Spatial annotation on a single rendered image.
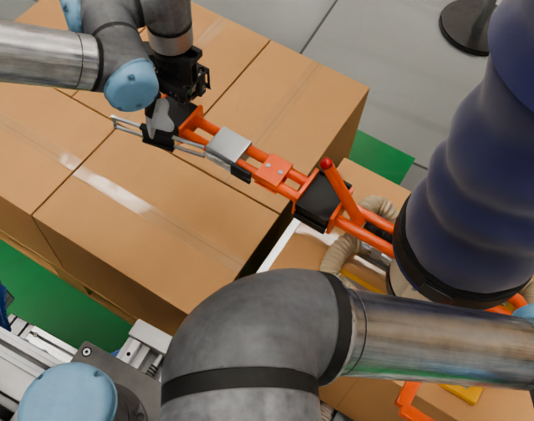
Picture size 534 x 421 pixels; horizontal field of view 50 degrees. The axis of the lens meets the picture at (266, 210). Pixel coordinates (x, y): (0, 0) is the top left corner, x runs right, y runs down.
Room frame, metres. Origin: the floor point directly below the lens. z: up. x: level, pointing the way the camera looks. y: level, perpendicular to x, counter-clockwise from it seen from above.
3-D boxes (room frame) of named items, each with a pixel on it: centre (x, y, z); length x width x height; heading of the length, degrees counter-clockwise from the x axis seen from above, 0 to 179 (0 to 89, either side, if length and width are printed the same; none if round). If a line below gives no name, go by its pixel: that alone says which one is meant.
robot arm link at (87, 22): (0.66, 0.27, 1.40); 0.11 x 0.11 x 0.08; 28
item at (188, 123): (0.74, 0.20, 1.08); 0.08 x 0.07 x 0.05; 62
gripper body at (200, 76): (0.72, 0.18, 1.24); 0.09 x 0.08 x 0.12; 62
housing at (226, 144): (0.67, 0.09, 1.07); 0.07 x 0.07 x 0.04; 62
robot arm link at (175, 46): (0.72, 0.19, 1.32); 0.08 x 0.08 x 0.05
